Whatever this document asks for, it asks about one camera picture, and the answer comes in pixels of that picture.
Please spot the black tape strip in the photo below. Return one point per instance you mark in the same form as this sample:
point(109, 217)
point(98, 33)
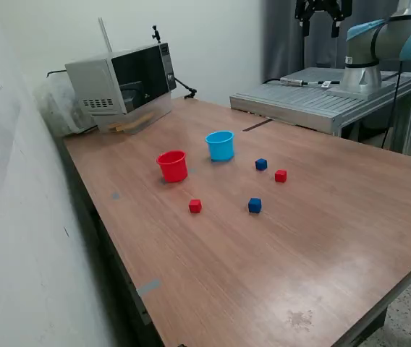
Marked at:
point(258, 125)

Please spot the white upright rod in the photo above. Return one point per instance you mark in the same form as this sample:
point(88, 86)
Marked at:
point(105, 34)

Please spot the silver microwave oven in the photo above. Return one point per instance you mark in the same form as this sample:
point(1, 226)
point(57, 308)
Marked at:
point(93, 79)

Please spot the dark grey curtain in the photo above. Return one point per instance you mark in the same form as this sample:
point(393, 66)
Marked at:
point(281, 43)

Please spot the clear plastic box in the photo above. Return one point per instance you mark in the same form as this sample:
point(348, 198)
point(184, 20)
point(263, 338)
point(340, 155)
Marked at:
point(156, 108)

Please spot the silver metal cylinder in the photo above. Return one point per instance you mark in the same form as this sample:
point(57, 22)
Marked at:
point(294, 81)

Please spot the red plastic cup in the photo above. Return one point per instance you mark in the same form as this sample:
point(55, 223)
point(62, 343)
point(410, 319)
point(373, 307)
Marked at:
point(173, 170)

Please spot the translucent plastic bag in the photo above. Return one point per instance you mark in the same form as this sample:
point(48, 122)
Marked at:
point(57, 108)

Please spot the red cube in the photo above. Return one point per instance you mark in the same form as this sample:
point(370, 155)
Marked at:
point(195, 206)
point(280, 176)

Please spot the long grey tape piece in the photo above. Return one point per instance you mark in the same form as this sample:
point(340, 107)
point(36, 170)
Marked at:
point(148, 287)

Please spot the light blue plastic cup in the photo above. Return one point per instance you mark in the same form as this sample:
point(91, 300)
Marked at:
point(221, 148)

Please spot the blue cube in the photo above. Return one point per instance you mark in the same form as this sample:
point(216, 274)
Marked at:
point(254, 205)
point(261, 165)

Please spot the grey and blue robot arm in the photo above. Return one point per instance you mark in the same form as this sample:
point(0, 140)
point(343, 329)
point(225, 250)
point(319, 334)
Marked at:
point(382, 39)

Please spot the wooden sticks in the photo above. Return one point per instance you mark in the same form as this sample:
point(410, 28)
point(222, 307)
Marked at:
point(133, 123)

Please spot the small black camera mount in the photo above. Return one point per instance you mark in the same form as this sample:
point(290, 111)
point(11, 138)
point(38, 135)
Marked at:
point(156, 34)

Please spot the aluminium robot mounting table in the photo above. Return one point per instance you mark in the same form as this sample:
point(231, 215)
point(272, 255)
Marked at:
point(299, 101)

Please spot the small grey tape square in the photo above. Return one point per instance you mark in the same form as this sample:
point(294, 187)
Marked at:
point(115, 195)

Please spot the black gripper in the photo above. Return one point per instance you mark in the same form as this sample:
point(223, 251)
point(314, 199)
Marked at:
point(320, 4)

